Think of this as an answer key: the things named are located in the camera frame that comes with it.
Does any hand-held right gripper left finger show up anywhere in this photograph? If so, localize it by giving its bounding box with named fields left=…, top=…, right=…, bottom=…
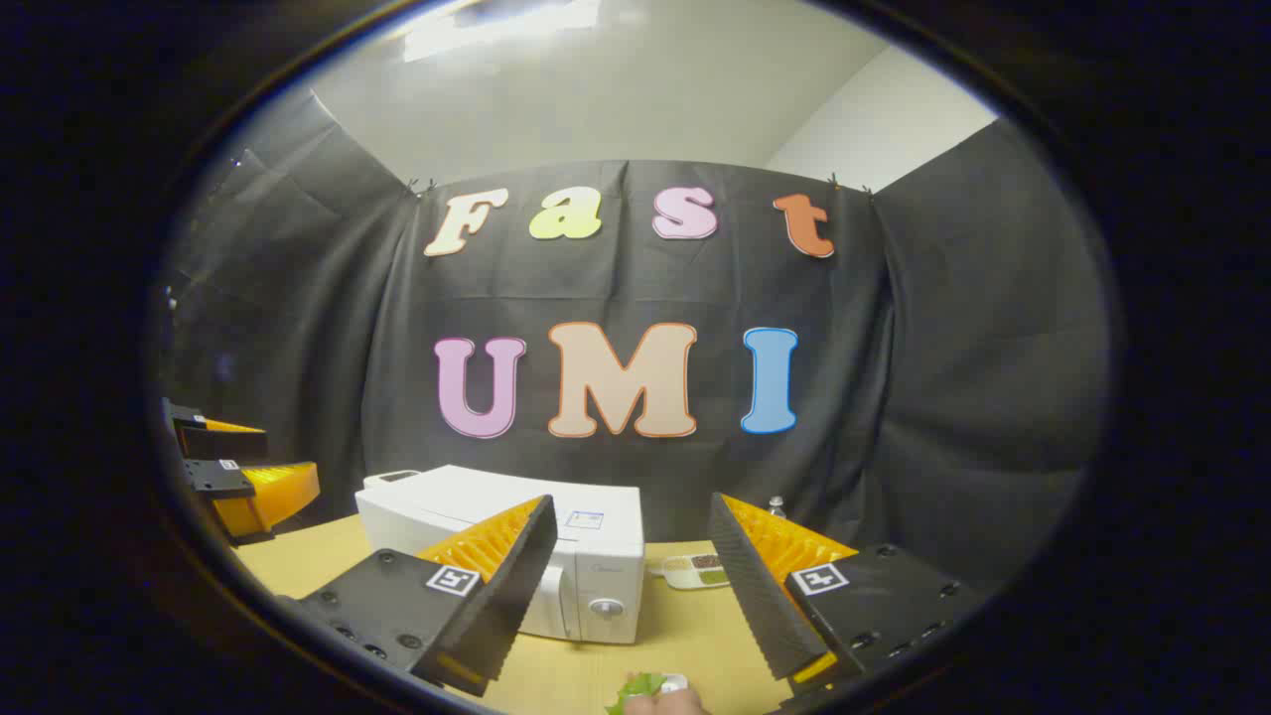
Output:
left=281, top=494, right=559, bottom=698

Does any black backdrop cloth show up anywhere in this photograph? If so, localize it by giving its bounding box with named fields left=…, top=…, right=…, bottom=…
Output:
left=159, top=89, right=1113, bottom=597

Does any white divided seasoning dish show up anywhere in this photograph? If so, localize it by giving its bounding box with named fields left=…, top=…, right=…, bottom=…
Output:
left=647, top=553, right=733, bottom=591

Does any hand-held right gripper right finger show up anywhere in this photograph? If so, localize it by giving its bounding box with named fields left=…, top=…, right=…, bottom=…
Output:
left=707, top=492, right=979, bottom=711

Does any lettuce sandwich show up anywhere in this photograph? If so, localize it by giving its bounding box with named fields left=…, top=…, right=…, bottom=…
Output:
left=606, top=672, right=666, bottom=715

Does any white microwave oven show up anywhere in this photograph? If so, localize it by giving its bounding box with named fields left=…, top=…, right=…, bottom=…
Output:
left=354, top=465, right=646, bottom=644

